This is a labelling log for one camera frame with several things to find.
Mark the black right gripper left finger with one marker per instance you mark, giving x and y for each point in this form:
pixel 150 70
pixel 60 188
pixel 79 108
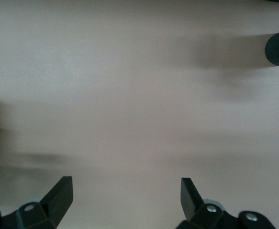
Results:
pixel 56 202

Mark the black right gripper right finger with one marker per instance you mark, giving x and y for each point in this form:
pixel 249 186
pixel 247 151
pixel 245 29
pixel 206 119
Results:
pixel 189 202

